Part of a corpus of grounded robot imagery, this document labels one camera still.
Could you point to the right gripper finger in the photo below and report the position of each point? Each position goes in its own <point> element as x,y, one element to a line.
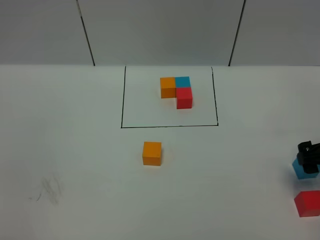
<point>310,168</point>

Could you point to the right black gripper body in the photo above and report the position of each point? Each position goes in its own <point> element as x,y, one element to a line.
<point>308,153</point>

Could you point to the red template block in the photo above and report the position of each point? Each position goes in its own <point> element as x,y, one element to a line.
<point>184,98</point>

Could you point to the blue template block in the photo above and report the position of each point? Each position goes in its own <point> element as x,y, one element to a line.
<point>182,82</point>

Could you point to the orange template block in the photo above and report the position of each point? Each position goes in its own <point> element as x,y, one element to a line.
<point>167,87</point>

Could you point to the white template sheet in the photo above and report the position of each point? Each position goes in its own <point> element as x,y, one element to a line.
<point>143,106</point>

